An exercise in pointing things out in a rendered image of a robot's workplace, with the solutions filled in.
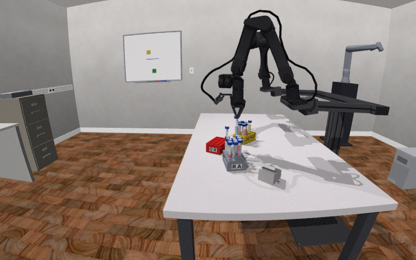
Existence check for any yellow tube rack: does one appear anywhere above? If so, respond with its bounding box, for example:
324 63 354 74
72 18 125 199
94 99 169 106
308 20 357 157
240 131 256 145

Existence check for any red rack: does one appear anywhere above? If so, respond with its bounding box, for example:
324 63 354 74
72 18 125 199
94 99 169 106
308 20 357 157
206 137 225 155

